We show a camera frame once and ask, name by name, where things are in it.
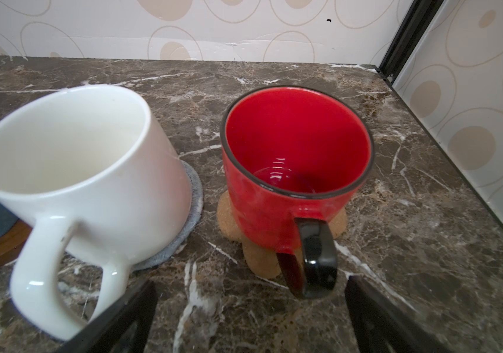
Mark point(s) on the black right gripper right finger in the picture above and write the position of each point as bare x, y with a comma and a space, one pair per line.
379, 326

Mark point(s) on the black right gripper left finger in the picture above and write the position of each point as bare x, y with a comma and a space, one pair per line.
123, 327

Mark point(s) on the white mug back row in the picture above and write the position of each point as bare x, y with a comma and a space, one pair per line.
93, 173

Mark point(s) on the red mug black handle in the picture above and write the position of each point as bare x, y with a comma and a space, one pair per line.
293, 157

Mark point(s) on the cork paw print coaster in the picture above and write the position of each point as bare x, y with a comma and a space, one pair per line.
251, 251

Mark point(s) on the brown wooden coaster far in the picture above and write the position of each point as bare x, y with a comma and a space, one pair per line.
12, 242

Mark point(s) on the black right corner post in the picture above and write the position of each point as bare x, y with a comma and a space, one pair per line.
414, 25

